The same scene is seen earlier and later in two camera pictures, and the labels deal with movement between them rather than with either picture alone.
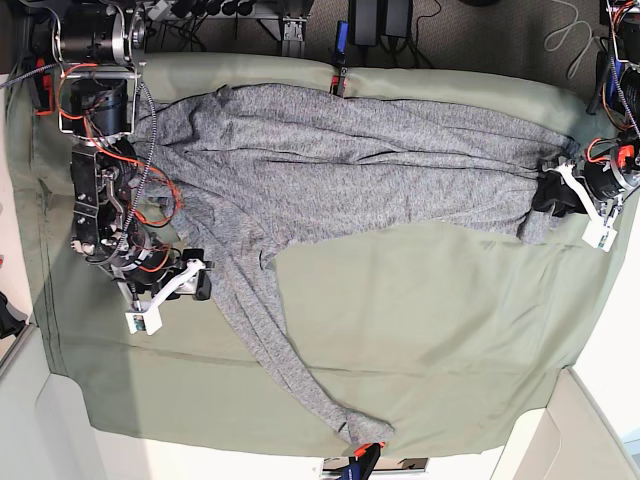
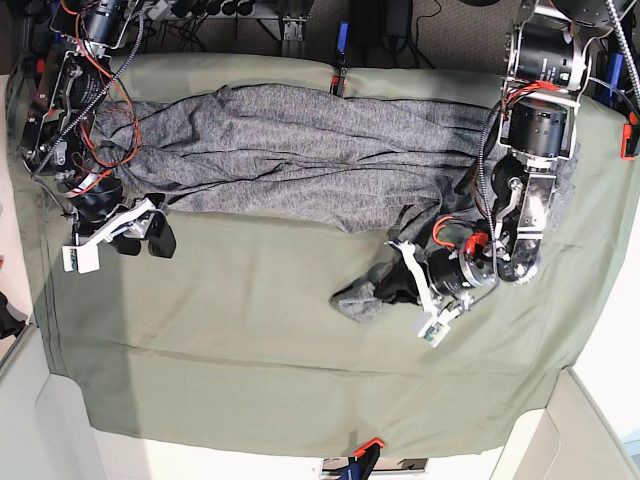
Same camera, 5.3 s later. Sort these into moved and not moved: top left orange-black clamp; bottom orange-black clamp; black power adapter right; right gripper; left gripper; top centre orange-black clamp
Moved: left gripper; right gripper
Not moved: top left orange-black clamp; black power adapter right; bottom orange-black clamp; top centre orange-black clamp
